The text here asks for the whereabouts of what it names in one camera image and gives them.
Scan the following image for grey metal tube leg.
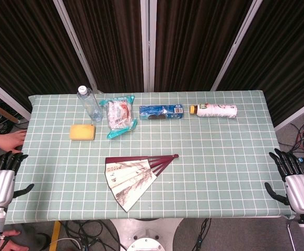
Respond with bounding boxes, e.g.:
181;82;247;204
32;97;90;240
286;219;298;251

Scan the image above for green white grid tablecloth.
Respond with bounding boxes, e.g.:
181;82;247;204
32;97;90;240
4;90;293;225

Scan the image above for bare person hand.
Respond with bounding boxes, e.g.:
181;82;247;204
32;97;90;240
0;229;29;251
0;130;27;154

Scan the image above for clear plastic water bottle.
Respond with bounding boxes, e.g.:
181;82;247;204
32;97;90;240
76;85;103;122

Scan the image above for white drink bottle yellow cap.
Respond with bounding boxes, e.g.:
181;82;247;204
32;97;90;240
189;103;238;119

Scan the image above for dark corrugated partition panel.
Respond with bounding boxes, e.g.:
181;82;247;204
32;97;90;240
148;0;262;92
217;0;304;131
0;0;103;121
63;0;149;93

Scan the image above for black shoe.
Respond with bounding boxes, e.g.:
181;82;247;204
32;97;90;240
30;232;51;249

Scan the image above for paper folding fan red ribs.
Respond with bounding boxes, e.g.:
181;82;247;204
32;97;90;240
104;154;180;213

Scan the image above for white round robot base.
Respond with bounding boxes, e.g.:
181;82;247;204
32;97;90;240
110;218;184;251

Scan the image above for brown wooden bar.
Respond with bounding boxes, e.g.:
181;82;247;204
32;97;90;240
0;98;20;123

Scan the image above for teal clear snack bag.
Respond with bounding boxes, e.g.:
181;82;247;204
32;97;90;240
99;94;138;140

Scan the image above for blue cookie box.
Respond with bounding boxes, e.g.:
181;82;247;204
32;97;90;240
139;104;184;121

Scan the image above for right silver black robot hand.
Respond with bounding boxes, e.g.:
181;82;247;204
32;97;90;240
264;148;304;213

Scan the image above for yellow sponge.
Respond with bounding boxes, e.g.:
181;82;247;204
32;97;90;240
69;124;97;142

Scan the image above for black cables under table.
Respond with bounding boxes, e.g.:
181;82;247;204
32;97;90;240
60;219;123;251

